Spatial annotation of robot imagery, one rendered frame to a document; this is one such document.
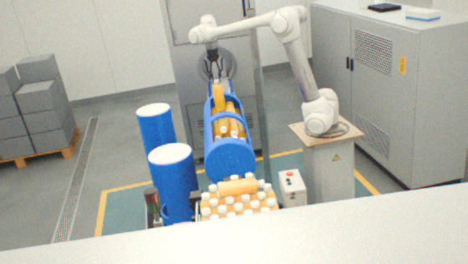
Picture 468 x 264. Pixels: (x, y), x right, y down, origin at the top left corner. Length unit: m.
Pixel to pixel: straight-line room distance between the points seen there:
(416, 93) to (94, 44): 5.23
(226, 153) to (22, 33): 5.61
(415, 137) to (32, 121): 4.23
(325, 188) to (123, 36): 5.13
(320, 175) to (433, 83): 1.29
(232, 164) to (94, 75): 5.36
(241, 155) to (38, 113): 3.67
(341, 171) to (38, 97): 3.79
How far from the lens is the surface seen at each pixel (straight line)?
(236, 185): 1.95
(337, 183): 2.88
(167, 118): 3.48
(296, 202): 2.05
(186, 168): 2.64
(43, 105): 5.51
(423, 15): 3.66
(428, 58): 3.53
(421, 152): 3.82
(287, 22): 2.36
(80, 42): 7.34
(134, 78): 7.41
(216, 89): 2.89
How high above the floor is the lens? 2.18
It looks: 25 degrees down
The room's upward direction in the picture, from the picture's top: 8 degrees counter-clockwise
